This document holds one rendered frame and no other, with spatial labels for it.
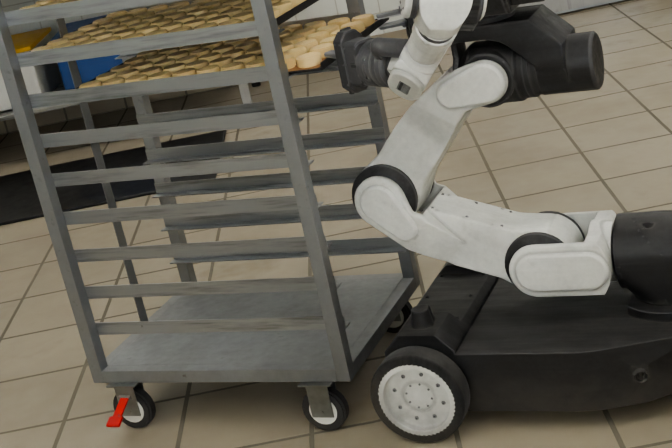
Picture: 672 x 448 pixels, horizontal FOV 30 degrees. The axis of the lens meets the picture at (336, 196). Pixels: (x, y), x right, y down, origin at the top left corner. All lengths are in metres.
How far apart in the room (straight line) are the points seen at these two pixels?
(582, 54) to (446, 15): 0.49
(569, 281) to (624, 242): 0.13
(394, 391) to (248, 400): 0.48
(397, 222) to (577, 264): 0.38
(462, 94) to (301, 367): 0.67
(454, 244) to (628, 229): 0.36
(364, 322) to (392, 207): 0.34
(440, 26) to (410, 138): 0.59
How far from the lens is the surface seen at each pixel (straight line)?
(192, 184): 3.12
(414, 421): 2.59
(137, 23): 2.78
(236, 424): 2.84
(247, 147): 3.02
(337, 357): 2.61
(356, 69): 2.36
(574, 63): 2.43
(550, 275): 2.55
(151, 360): 2.89
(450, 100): 2.47
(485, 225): 2.59
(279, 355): 2.75
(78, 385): 3.26
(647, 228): 2.53
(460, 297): 2.73
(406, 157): 2.59
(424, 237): 2.60
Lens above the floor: 1.29
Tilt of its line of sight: 18 degrees down
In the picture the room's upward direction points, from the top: 12 degrees counter-clockwise
